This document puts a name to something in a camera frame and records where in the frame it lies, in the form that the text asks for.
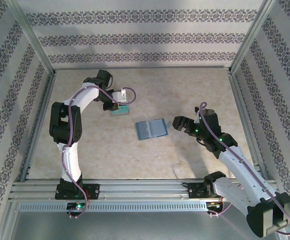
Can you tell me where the teal card holder wallet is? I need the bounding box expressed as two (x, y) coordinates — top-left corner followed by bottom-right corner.
(135, 118), (172, 142)

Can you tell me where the teal card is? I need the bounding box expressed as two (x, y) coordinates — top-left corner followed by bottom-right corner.
(111, 105), (130, 115)

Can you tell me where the clear acrylic card box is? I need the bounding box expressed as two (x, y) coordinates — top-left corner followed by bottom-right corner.
(109, 102), (131, 118)

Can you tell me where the right controller board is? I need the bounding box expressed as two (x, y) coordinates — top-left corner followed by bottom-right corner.
(206, 200), (225, 212)

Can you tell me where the controller board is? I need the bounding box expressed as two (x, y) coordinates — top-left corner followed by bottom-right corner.
(206, 200), (225, 212)
(66, 201), (88, 211)

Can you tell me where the left controller board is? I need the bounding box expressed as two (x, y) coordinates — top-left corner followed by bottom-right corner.
(66, 201), (88, 211)

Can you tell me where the grey metal sheet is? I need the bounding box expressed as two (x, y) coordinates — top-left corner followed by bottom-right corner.
(0, 199), (290, 240)

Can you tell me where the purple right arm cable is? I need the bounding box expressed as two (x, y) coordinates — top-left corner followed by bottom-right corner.
(199, 101), (290, 237)

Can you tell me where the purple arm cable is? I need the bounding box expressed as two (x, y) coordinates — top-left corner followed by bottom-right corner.
(61, 86), (137, 220)
(199, 101), (290, 237)

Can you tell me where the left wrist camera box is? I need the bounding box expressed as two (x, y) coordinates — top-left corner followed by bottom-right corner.
(111, 87), (128, 104)

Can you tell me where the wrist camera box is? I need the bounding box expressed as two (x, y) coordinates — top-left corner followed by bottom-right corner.
(111, 87), (128, 104)
(193, 106), (202, 124)

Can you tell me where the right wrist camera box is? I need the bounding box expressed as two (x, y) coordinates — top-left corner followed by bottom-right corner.
(193, 106), (202, 124)

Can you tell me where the aluminium right side rail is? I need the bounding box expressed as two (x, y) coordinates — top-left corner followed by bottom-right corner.
(228, 71), (270, 181)

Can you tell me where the aluminium back frame rail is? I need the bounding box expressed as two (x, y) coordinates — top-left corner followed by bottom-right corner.
(52, 65), (232, 72)

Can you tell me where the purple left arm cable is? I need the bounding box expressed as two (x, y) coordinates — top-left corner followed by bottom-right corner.
(61, 86), (137, 220)

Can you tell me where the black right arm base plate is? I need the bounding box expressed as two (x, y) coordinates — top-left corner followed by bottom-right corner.
(187, 181), (225, 200)

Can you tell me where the aluminium left side rail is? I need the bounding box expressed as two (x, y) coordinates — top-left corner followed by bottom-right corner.
(18, 71), (58, 183)

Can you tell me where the aluminium mounting rail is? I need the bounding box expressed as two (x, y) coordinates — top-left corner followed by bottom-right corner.
(8, 178), (283, 202)

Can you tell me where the aluminium left frame post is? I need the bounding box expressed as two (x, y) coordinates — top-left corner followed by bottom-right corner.
(6, 0), (56, 76)

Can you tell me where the aluminium frame post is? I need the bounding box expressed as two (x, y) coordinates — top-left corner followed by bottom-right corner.
(6, 0), (56, 76)
(228, 0), (279, 75)

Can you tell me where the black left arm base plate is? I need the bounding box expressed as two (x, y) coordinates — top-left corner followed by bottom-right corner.
(54, 183), (101, 201)

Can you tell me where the slotted grey cable duct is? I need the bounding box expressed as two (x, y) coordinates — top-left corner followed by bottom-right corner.
(18, 201), (208, 213)

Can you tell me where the aluminium right frame post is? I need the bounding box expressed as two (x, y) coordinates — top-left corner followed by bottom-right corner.
(228, 0), (279, 75)

